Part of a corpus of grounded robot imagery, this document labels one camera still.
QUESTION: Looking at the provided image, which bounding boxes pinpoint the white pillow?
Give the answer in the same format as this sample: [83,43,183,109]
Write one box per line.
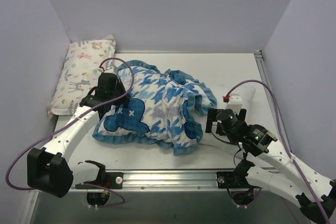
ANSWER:
[192,86,256,154]

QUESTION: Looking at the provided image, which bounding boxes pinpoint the blue houndstooth bear pillowcase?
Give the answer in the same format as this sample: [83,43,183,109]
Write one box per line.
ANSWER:
[92,60,217,156]

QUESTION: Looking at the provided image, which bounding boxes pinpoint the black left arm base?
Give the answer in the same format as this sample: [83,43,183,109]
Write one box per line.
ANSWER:
[75,160,124,189]

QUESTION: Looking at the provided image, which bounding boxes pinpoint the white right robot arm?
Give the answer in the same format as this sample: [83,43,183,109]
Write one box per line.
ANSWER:
[205,109,335,223]

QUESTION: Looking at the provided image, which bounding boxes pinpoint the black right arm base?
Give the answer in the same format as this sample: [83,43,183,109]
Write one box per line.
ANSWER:
[216,159,256,189]

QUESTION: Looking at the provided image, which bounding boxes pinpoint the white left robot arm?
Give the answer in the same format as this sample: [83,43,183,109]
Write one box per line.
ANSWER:
[27,73,129,198]

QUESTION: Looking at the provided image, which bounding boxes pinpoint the floral deer print pillow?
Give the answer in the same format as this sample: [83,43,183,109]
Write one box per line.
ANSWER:
[47,35,116,119]

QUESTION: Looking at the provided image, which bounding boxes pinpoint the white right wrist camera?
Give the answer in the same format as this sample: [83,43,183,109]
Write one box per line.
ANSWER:
[223,94,243,114]

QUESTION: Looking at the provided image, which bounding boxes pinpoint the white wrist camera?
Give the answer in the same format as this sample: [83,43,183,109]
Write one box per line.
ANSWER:
[223,94,243,114]
[98,65,118,75]

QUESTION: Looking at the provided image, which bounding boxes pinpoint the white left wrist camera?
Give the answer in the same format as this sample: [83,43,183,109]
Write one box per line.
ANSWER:
[98,65,118,75]

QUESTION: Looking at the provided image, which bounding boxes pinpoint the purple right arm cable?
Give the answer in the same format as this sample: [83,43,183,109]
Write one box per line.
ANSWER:
[226,79,331,224]

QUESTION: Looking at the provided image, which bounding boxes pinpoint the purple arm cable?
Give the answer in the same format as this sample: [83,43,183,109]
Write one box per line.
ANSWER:
[226,79,331,224]
[5,57,134,208]

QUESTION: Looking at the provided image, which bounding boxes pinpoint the aluminium front rail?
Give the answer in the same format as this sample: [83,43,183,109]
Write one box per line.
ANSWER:
[66,169,248,193]

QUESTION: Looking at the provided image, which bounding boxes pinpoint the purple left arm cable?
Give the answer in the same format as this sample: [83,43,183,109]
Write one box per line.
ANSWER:
[5,57,134,208]

